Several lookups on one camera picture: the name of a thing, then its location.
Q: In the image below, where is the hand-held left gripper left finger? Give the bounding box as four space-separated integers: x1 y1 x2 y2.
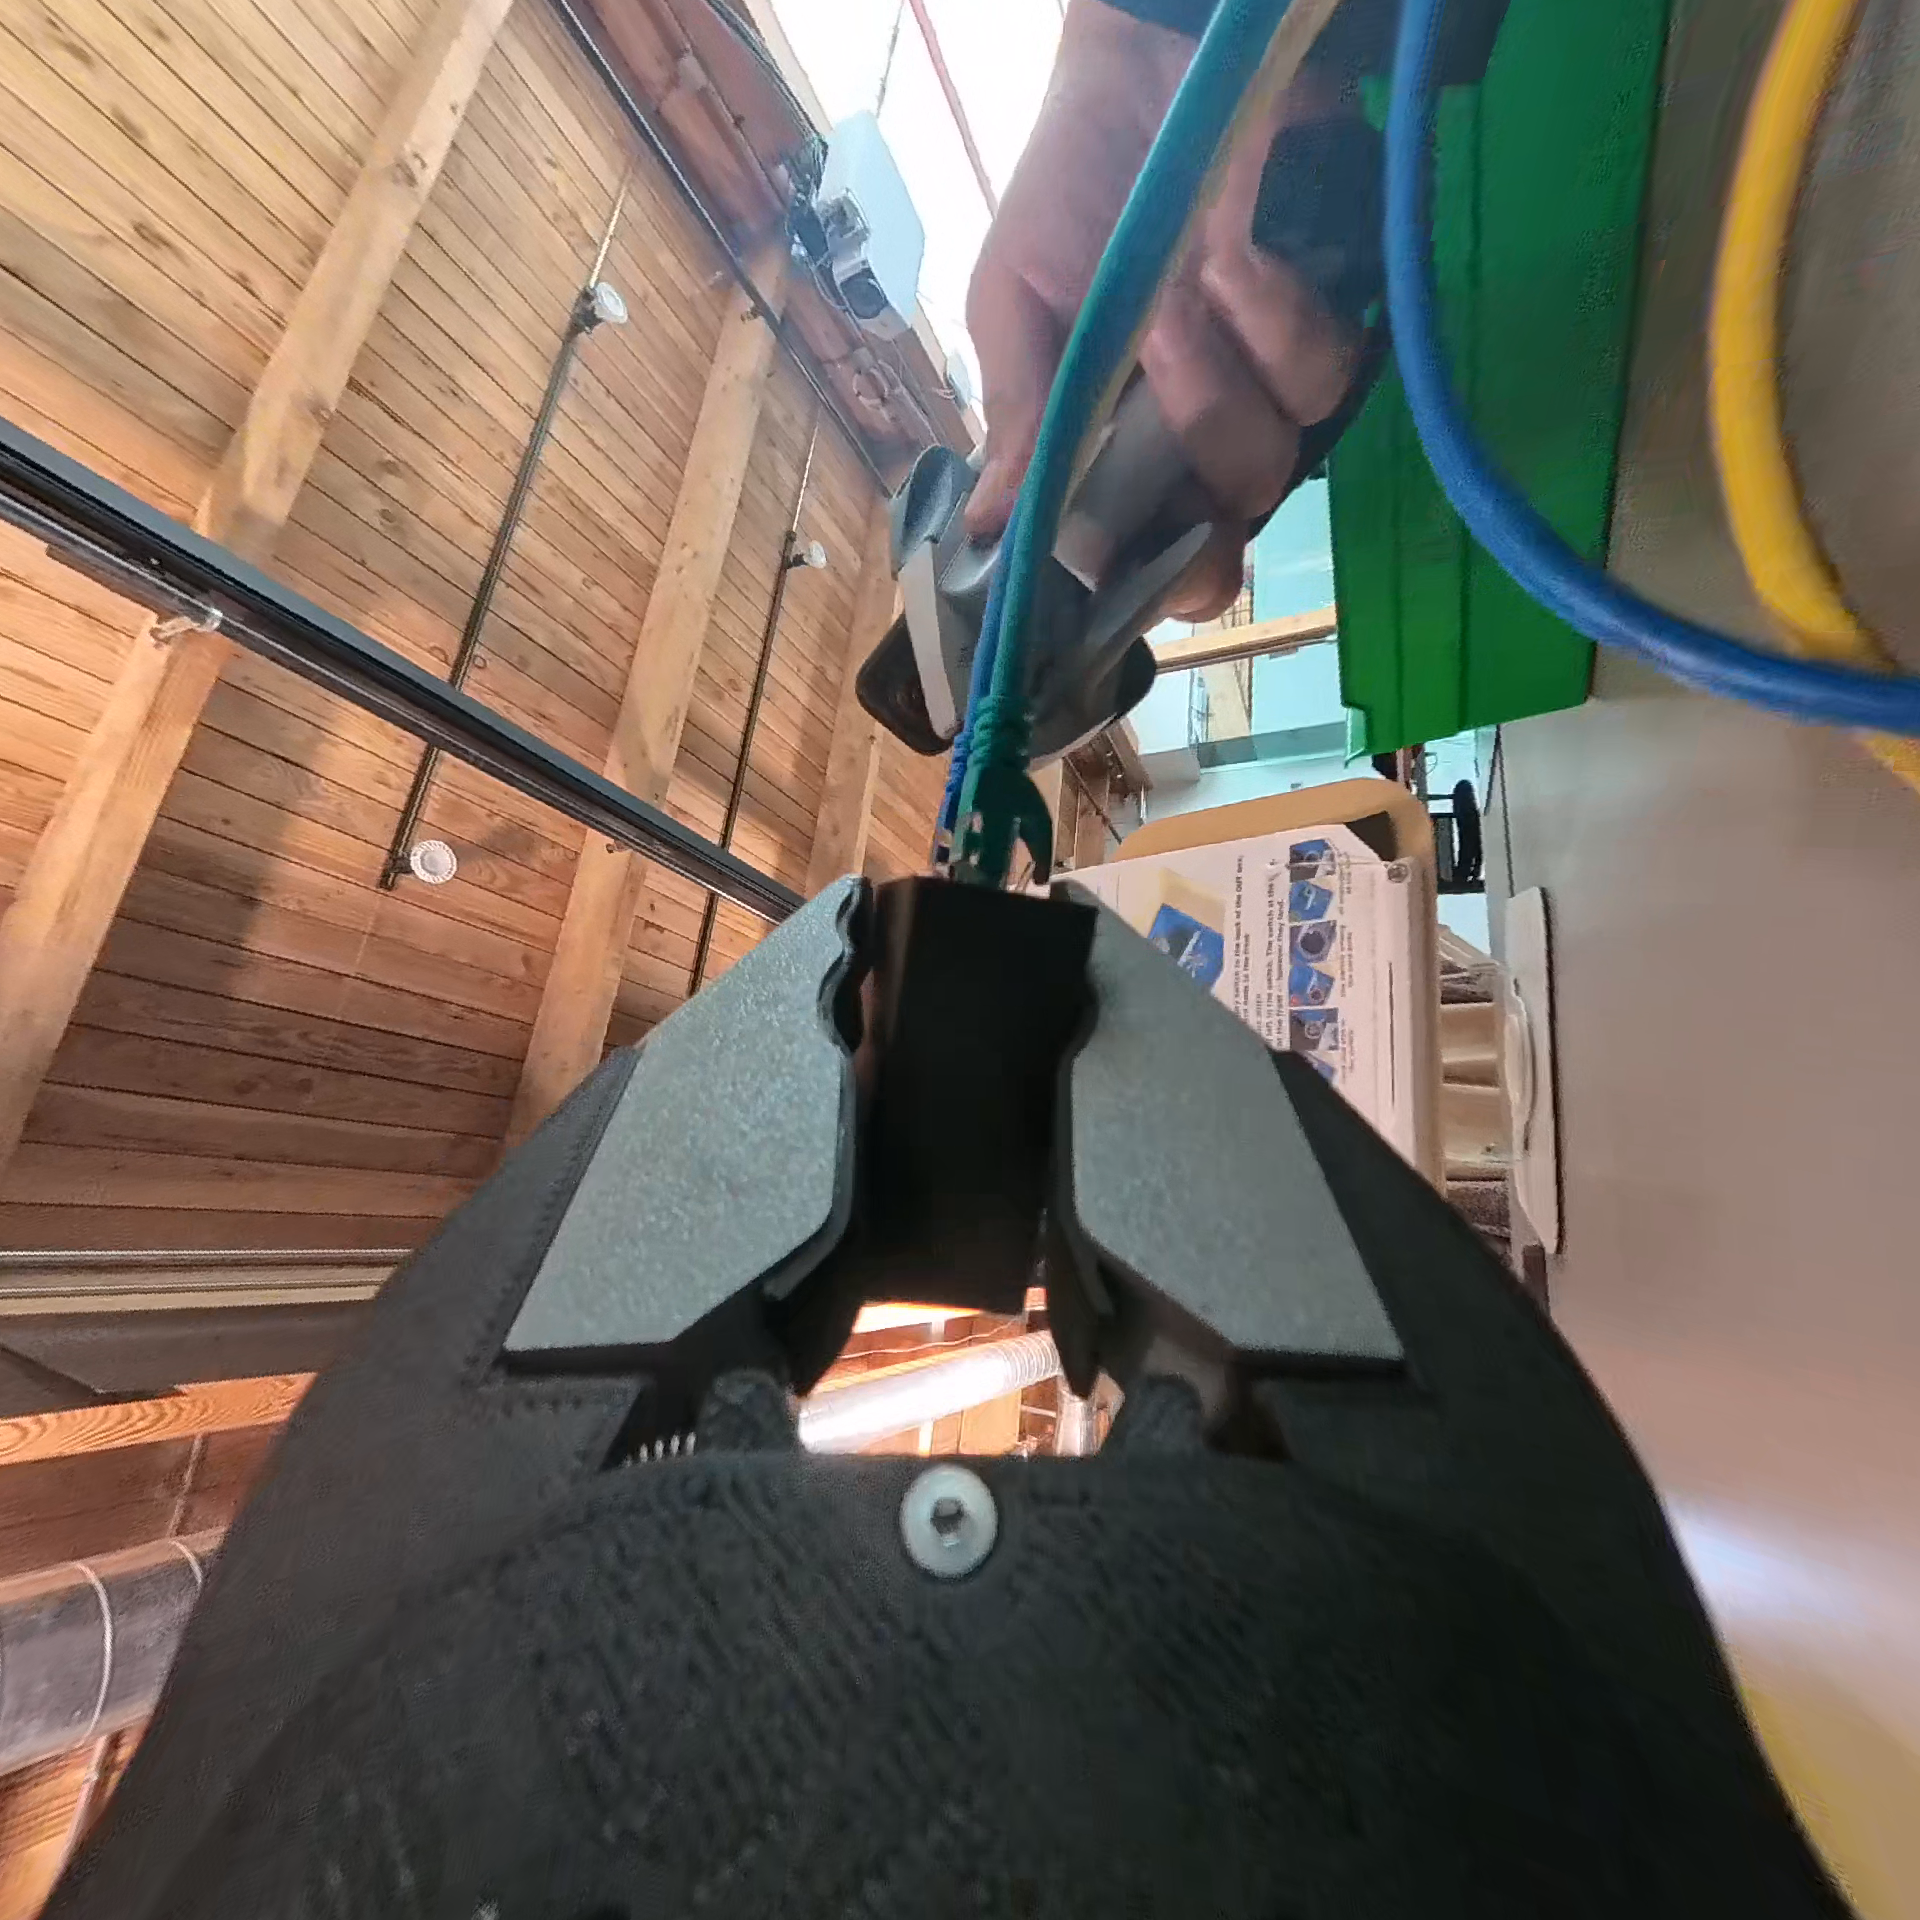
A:
503 876 875 1389

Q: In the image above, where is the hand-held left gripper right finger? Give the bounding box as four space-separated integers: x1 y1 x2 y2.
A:
1046 883 1406 1395

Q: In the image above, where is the green ethernet cable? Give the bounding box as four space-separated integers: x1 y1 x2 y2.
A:
945 0 1280 889

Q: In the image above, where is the black ethernet switch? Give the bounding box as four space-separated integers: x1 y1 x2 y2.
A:
846 876 1102 1314

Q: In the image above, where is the blue ethernet cable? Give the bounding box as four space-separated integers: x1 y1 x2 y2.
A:
937 0 1920 873

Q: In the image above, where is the green plastic bin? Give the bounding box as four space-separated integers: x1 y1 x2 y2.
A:
1327 0 1676 760

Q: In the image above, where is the yellow ethernet cable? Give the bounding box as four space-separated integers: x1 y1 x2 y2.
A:
1706 0 1920 799

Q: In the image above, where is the person's right hand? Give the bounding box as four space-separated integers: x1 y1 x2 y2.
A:
964 0 1392 624

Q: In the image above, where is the instruction sheet on stand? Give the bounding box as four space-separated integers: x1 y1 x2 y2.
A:
1116 771 1565 1265

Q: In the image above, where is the white ceiling device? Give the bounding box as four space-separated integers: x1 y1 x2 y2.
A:
807 111 925 340

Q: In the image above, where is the silver duct pipe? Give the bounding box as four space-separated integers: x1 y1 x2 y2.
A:
796 1334 1062 1453

